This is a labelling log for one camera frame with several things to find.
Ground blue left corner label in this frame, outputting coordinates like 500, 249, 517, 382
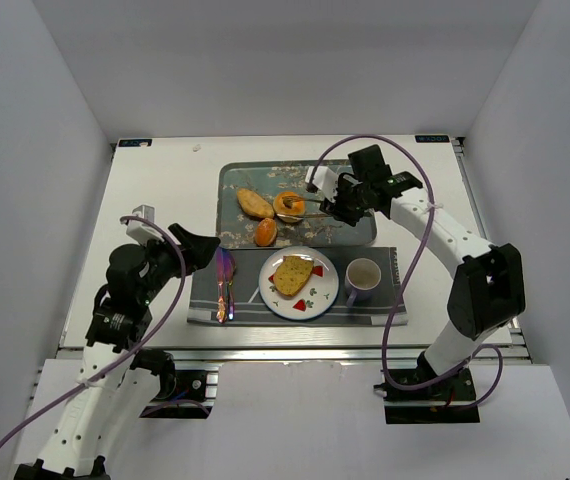
117, 139, 152, 148

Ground blue right corner label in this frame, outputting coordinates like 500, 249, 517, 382
414, 134, 450, 143

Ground lavender mug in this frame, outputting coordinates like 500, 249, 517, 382
345, 258, 382, 308

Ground orange ring bagel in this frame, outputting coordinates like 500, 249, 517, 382
272, 191, 306, 223

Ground long oval bread roll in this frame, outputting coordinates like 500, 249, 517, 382
236, 188, 275, 219

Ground iridescent knife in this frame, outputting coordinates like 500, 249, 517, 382
215, 247, 229, 324

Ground iridescent fork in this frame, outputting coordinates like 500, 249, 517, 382
226, 254, 236, 321

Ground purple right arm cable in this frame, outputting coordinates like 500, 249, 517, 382
309, 134, 505, 416

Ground white watermelon pattern plate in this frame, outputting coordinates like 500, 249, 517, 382
258, 246, 340, 322

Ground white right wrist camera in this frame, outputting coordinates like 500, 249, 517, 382
305, 166, 339, 199

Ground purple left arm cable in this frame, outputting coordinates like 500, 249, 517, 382
0, 214, 212, 480

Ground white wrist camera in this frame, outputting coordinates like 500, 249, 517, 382
126, 204, 162, 246
305, 166, 339, 199

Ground blue floral serving tray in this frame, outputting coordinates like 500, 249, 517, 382
216, 160, 377, 249

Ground blue corner label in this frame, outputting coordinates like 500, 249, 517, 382
117, 139, 152, 148
414, 134, 450, 143

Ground round glazed bun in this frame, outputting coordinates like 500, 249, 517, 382
254, 218, 278, 247

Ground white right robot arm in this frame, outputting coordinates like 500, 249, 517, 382
305, 144, 526, 391

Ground silver metal tongs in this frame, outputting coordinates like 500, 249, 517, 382
283, 196, 326, 217

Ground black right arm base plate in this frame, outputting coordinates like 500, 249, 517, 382
373, 368, 480, 425

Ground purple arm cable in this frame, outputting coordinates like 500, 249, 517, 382
309, 134, 505, 416
0, 214, 212, 480

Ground grey cloth placemat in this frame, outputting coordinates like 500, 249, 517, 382
186, 245, 410, 328

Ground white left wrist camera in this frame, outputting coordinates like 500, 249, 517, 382
126, 204, 162, 246

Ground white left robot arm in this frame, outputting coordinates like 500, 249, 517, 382
14, 215, 220, 479

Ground brown bread slice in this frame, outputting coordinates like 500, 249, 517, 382
271, 255, 314, 297

